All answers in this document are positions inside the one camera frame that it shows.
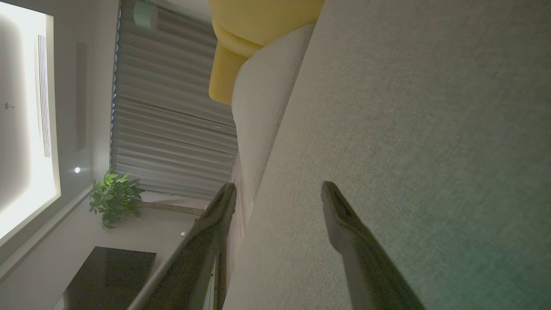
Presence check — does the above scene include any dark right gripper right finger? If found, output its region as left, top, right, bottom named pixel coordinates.
left=321, top=181, right=427, bottom=310

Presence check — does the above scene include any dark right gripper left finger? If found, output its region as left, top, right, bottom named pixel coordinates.
left=127, top=183, right=237, bottom=310

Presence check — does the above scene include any green potted plant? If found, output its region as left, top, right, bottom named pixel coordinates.
left=88, top=169, right=145, bottom=232

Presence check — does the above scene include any large grey sofa cushion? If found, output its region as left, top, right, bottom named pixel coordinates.
left=222, top=0, right=551, bottom=310

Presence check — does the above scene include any grey pleated curtain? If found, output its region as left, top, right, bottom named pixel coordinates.
left=110, top=0, right=238, bottom=201

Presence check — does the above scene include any small grey sofa cushion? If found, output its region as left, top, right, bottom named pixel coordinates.
left=226, top=24, right=317, bottom=278

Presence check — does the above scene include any dark narrow ceiling slot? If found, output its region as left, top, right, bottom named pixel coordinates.
left=77, top=42, right=87, bottom=151

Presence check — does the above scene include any white slatted air vent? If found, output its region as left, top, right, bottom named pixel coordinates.
left=37, top=34, right=52, bottom=158

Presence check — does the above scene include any yellow cushion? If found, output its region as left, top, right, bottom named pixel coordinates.
left=208, top=0, right=325, bottom=106

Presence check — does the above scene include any pale green round lamp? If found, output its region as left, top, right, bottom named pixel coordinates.
left=133, top=1, right=159, bottom=30

